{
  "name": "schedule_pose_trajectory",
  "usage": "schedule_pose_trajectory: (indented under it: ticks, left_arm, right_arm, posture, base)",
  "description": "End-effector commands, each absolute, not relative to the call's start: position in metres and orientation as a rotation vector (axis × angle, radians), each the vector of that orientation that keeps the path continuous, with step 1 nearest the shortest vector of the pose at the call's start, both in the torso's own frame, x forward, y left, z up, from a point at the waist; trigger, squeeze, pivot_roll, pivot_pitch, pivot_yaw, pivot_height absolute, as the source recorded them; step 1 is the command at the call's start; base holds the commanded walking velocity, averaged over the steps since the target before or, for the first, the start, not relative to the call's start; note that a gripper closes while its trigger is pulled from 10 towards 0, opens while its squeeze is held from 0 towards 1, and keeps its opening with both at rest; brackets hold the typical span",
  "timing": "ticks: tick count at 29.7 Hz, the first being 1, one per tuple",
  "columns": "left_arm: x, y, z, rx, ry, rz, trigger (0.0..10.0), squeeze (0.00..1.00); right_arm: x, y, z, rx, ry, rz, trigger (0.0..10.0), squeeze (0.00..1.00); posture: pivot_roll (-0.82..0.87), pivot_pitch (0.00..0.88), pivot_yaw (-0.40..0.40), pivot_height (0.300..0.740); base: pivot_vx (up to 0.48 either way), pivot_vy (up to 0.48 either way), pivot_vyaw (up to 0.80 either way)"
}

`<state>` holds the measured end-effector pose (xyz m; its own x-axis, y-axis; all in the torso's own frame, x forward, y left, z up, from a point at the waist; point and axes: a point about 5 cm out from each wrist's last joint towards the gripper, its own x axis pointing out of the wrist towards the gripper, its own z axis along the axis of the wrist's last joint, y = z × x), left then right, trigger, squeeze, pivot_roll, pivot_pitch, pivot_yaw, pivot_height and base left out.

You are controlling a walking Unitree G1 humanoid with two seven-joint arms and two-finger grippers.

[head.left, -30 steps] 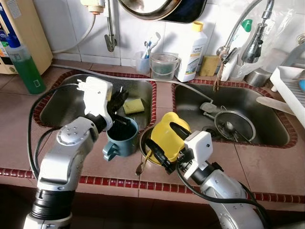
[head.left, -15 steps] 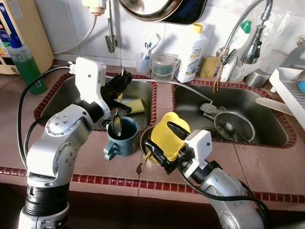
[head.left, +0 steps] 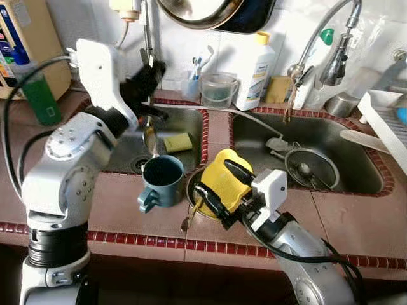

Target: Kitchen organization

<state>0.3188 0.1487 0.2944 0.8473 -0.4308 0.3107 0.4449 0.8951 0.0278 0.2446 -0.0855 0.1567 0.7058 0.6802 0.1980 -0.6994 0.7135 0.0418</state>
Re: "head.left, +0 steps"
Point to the clear toothbrush cup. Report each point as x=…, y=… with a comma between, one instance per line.
x=189, y=88

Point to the chrome pull-out faucet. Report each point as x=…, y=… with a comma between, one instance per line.
x=337, y=63

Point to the teal ceramic mug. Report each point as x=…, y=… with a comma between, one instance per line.
x=162, y=184

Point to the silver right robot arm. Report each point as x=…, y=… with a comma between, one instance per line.
x=311, y=273

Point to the yellow plastic cup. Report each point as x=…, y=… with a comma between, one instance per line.
x=222, y=187

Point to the steel cup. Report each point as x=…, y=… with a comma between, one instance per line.
x=340, y=105

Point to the beige water purifier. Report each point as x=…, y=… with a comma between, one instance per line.
x=44, y=38

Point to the hanging black tray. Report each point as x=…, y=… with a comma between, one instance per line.
x=261, y=16

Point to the white dish rack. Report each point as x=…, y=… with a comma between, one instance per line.
x=381, y=121

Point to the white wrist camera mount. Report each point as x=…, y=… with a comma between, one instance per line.
x=102, y=76
x=270, y=190

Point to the clear plastic pail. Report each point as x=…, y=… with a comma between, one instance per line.
x=219, y=92

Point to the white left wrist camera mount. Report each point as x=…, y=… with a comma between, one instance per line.
x=102, y=76

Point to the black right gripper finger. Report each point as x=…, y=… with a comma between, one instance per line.
x=238, y=171
x=208, y=200

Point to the blue bowl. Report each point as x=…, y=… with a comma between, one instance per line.
x=402, y=115

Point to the steel sink with strainer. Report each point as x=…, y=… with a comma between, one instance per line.
x=356, y=171

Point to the steel sink with sponge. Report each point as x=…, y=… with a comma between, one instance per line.
x=184, y=121

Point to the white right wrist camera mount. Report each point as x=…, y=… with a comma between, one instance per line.
x=270, y=190

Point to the hanging steel pan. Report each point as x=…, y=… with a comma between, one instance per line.
x=197, y=16

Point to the brown yellow scouring sponge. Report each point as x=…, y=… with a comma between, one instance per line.
x=278, y=90

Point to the white detergent bottle yellow cap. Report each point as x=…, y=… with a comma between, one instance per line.
x=254, y=76

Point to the yellow green sponge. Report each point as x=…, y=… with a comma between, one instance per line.
x=178, y=142

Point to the green dish soap bottle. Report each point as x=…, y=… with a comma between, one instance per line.
x=41, y=101

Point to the blue white toothbrush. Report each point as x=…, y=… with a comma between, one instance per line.
x=202, y=62

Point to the round steel strainer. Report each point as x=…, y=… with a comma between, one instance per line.
x=318, y=175

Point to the steel spoon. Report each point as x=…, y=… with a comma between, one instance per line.
x=150, y=141
x=306, y=169

